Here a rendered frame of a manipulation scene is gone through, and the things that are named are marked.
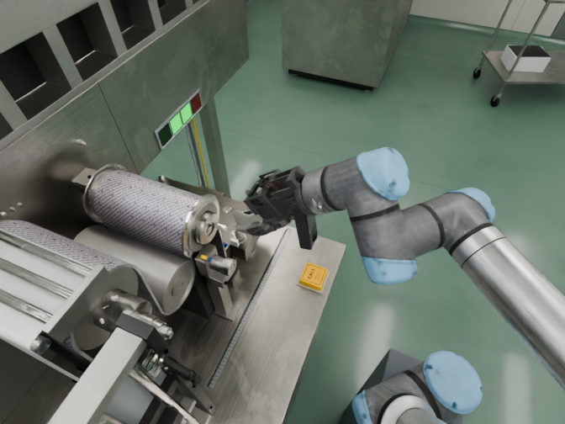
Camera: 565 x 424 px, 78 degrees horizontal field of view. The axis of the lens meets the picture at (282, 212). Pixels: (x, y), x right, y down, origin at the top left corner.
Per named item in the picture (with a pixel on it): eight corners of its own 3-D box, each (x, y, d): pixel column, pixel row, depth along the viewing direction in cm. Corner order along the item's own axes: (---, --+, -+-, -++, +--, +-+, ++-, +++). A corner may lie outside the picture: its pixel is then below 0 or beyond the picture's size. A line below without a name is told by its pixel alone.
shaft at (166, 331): (167, 348, 54) (162, 341, 52) (135, 333, 56) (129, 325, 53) (179, 329, 56) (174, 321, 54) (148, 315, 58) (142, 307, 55)
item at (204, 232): (202, 221, 72) (219, 208, 79) (193, 218, 73) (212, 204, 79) (200, 251, 76) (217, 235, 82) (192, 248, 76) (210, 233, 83)
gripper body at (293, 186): (257, 175, 67) (304, 156, 59) (284, 205, 71) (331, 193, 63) (239, 203, 63) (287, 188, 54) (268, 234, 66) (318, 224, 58)
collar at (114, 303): (133, 346, 56) (118, 331, 51) (102, 332, 58) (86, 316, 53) (156, 311, 60) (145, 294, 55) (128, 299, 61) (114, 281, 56)
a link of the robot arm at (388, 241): (451, 264, 51) (430, 193, 50) (385, 293, 48) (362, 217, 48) (416, 258, 59) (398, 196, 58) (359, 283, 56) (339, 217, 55)
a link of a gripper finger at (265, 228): (250, 217, 70) (283, 204, 65) (256, 223, 71) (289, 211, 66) (242, 235, 67) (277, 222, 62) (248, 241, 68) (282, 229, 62)
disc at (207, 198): (189, 270, 79) (176, 228, 68) (187, 269, 79) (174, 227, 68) (222, 225, 88) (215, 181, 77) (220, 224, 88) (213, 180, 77)
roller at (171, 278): (171, 322, 78) (156, 298, 69) (81, 282, 84) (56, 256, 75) (199, 278, 85) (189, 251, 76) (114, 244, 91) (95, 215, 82)
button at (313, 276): (320, 291, 106) (320, 288, 104) (298, 283, 108) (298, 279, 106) (327, 272, 110) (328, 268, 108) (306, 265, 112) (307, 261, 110)
